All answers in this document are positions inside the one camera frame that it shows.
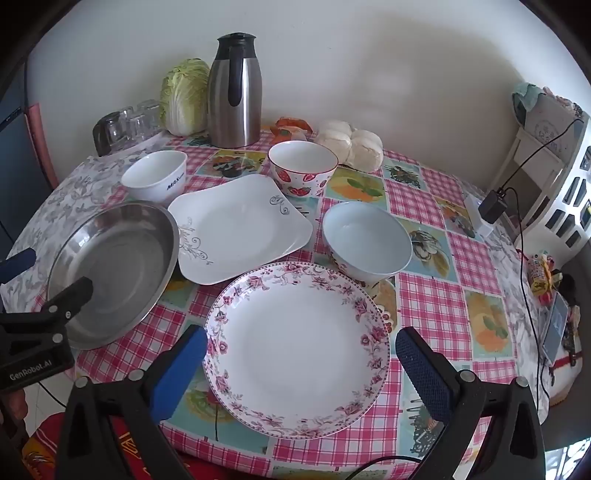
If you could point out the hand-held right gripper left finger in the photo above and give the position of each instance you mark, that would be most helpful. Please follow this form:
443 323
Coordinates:
181 369

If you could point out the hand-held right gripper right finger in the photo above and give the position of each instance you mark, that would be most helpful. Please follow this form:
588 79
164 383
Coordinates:
422 374

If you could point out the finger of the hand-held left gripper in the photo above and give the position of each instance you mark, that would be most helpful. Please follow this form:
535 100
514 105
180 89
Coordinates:
21 263
74 295

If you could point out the stainless steel round plate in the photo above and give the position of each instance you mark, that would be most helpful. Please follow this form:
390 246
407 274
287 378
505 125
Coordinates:
120 263

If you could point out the pink floral round plate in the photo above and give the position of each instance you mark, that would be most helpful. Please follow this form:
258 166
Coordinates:
298 350

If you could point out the light blue bowl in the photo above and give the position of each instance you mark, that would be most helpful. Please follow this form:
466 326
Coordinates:
367 244

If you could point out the white square bowl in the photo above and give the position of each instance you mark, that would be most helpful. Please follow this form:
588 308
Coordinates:
154 173

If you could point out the white square plate grey pattern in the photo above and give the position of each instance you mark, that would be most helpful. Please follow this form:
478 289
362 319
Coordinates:
240 226

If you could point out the strawberry print bowl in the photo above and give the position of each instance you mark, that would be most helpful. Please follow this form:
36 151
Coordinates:
302 168

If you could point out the pink checkered tablecloth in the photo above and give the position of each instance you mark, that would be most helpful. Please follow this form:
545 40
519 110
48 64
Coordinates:
425 300

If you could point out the grey floral tablecloth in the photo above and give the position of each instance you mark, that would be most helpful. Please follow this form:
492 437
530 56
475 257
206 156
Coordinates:
69 194

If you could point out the red cushioned stool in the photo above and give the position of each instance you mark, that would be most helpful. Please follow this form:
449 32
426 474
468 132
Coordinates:
41 438

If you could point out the dark blue cabinet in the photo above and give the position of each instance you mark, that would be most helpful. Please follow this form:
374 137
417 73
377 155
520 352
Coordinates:
18 161

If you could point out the phone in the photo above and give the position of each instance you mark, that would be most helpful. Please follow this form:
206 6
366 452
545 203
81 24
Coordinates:
554 327

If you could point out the yellow snack packet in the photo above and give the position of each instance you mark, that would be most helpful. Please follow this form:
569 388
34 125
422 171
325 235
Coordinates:
540 277

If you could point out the white power strip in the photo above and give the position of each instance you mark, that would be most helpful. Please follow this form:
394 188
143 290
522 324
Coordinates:
475 221

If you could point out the white glass tray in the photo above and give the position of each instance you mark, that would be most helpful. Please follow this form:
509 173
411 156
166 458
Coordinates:
138 142

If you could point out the clear drinking glass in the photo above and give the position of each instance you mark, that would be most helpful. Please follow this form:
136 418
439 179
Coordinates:
148 110
141 127
127 113

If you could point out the black charger adapter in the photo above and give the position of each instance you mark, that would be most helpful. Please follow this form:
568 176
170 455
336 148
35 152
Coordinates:
491 205

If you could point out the napa cabbage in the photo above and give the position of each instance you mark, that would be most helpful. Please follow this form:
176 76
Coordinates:
184 99

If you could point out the white plastic basket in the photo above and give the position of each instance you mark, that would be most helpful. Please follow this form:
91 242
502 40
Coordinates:
570 203

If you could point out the white shelf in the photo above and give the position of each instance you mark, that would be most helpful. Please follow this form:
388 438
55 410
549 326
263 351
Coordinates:
526 157

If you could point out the bag of steamed buns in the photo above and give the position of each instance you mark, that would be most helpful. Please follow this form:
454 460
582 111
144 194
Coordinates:
351 143

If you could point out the stainless steel thermos jug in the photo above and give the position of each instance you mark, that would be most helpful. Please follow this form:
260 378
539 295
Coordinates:
233 101

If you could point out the orange snack packet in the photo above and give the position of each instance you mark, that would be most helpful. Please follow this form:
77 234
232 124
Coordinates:
291 129

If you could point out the printed grey cushion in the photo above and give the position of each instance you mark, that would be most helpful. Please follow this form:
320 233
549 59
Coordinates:
554 127

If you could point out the teal cloth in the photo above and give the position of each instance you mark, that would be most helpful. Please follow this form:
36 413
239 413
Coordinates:
526 97

